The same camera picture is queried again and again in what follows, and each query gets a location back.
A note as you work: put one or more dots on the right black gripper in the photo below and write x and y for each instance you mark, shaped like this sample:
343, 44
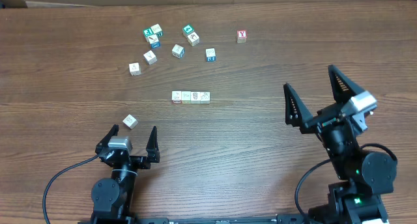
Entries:
317, 124

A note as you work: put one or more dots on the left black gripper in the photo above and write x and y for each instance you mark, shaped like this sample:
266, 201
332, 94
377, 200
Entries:
152, 153

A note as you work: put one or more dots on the wooden block red picture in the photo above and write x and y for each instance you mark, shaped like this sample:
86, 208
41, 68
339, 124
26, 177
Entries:
130, 121

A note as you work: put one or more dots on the green letter L block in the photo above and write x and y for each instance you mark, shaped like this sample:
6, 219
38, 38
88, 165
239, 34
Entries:
176, 97

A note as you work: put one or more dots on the small wooden picture block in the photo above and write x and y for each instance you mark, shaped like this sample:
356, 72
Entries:
186, 97

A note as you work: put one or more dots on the wooden block barrel picture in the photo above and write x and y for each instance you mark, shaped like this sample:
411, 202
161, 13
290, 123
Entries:
195, 97

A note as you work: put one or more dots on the plain wooden block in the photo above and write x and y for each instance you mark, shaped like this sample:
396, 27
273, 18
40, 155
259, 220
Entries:
205, 97

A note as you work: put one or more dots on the wooden block text top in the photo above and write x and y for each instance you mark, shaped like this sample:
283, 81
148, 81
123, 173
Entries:
150, 57

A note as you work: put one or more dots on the wooden block blue side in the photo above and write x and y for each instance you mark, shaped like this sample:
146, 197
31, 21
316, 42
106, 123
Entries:
178, 51

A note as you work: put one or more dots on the wooden block pencil picture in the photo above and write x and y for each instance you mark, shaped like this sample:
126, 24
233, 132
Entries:
154, 41

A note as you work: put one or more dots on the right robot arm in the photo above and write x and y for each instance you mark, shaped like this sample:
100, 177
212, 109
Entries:
366, 172

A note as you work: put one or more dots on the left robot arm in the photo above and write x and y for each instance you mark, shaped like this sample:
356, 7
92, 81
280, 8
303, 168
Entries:
112, 197

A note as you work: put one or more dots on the red letter Y block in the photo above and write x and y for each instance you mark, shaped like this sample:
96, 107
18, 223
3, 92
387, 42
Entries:
241, 36

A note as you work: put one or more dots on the green letter wooden block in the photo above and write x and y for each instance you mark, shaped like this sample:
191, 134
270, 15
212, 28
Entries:
147, 33

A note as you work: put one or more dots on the wooden block number side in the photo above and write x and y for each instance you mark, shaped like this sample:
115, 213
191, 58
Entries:
157, 30

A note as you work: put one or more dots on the wooden block brown picture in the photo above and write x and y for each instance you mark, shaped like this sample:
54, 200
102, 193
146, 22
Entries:
193, 38

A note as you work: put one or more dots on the green number four block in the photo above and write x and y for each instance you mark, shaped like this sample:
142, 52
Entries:
187, 30

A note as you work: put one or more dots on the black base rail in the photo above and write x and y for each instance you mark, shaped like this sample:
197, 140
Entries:
278, 219

